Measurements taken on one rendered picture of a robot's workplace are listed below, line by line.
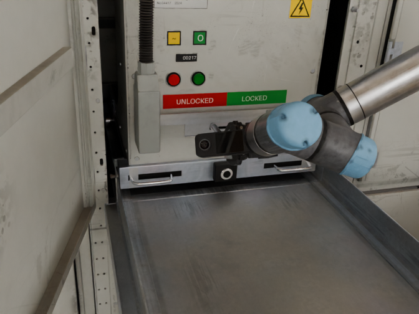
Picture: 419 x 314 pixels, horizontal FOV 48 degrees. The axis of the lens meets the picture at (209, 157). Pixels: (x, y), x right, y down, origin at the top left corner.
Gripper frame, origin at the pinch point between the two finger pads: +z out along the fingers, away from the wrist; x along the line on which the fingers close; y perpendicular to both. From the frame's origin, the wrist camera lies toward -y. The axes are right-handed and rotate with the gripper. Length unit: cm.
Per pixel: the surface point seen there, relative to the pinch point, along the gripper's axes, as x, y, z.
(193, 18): 29.4, -4.5, -0.6
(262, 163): -3.4, 16.1, 17.0
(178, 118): 8.1, -8.2, 6.9
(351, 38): 24.6, 34.4, -1.8
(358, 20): 28.2, 34.9, -4.3
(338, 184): -10.5, 32.7, 7.8
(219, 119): 7.5, 2.0, 7.4
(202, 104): 11.7, -1.2, 9.5
